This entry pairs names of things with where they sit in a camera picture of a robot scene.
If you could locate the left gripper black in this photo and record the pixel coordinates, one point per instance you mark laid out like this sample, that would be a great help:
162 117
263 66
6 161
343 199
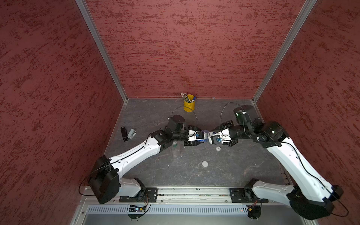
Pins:
190 144

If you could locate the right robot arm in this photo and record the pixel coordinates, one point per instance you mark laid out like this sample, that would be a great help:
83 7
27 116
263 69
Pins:
312 196

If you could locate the perforated cable tray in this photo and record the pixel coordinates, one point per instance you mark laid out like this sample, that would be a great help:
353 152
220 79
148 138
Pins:
170 210

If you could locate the pencils bundle in cup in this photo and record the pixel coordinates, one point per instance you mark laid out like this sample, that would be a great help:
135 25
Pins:
186 98

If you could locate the aluminium mounting rail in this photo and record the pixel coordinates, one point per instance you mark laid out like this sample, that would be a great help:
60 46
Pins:
213 195

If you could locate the clear bottle green label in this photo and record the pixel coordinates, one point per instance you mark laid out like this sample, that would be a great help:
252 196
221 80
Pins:
175 149

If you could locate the black stapler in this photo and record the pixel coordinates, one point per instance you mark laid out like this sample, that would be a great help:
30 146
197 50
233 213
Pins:
124 134

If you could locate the clear bottle blue label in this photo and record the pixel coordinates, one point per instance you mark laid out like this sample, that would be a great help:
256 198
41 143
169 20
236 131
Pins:
205 135

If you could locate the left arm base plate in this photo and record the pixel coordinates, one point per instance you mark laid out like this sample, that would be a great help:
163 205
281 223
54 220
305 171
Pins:
147 195

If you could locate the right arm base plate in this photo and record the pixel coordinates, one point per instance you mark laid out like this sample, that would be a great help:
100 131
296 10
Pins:
244 195

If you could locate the yellow pencil cup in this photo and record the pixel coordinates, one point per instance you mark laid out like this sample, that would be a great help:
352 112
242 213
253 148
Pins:
189 107

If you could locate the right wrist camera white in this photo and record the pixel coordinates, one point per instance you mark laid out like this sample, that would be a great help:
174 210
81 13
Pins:
218 139

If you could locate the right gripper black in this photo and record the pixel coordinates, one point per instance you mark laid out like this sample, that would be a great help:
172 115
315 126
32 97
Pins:
226 124

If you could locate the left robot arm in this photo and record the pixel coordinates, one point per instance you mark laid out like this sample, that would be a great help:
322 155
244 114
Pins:
106 178

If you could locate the grey small stapler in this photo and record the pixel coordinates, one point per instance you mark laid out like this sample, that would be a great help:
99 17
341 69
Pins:
131 134

